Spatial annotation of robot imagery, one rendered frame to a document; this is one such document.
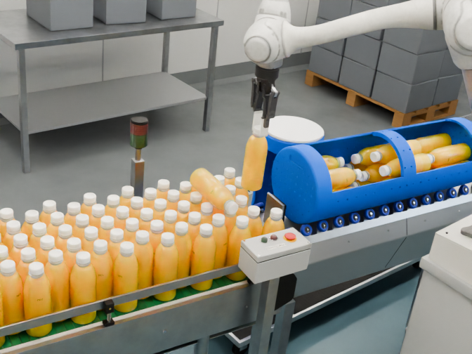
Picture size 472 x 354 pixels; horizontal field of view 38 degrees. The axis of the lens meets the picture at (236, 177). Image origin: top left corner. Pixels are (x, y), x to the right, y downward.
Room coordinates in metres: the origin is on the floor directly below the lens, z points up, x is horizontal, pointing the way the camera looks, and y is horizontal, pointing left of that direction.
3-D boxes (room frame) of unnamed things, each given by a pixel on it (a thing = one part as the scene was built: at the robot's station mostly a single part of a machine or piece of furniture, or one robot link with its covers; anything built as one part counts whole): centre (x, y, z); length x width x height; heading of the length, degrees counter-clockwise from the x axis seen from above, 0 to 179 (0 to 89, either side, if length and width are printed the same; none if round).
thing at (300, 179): (2.40, -0.57, 1.09); 0.88 x 0.28 x 0.28; 124
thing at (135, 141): (2.21, 0.36, 1.18); 0.06 x 0.06 x 0.05
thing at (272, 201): (2.12, -0.16, 0.99); 0.10 x 0.02 x 0.12; 34
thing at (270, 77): (2.04, -0.06, 1.52); 0.08 x 0.07 x 0.09; 33
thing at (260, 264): (1.77, -0.15, 1.05); 0.20 x 0.10 x 0.10; 124
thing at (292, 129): (2.81, -0.23, 1.03); 0.28 x 0.28 x 0.01
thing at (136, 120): (2.21, 0.36, 1.18); 0.06 x 0.06 x 0.16
